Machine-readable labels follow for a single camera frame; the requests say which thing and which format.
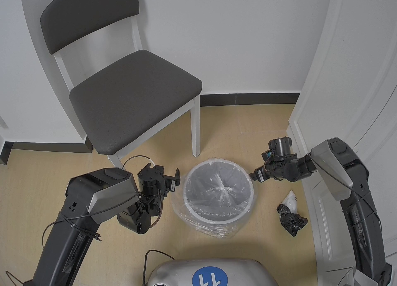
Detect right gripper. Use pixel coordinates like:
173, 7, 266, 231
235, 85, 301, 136
250, 165, 280, 184

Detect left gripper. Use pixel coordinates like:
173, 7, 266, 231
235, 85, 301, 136
162, 168, 181, 195

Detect clear plastic bag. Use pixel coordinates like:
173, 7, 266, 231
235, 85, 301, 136
169, 156, 259, 239

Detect white wrapper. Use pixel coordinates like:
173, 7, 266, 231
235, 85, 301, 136
282, 190, 299, 214

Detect black plastic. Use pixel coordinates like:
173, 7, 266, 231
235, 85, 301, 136
277, 204, 308, 237

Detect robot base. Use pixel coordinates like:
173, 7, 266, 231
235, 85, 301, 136
150, 258, 276, 286

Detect white trash bin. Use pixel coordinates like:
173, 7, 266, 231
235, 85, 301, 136
183, 158, 258, 225

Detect grey and white chair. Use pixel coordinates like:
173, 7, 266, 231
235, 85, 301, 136
40, 0, 203, 170

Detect white wardrobe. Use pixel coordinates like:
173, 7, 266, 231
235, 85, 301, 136
287, 0, 397, 274

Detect black cable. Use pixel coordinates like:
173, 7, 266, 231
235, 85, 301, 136
40, 220, 67, 246
142, 249, 176, 284
122, 155, 155, 170

